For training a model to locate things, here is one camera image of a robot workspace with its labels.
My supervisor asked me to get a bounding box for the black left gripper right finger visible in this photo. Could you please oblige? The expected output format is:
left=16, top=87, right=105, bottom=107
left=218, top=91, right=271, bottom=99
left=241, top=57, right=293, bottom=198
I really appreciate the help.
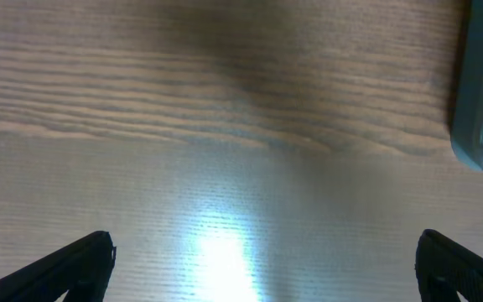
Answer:
left=415, top=229, right=483, bottom=302

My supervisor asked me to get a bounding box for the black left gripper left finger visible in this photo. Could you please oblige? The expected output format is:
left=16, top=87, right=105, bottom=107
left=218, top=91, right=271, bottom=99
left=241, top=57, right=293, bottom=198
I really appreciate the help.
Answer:
left=0, top=231, right=117, bottom=302

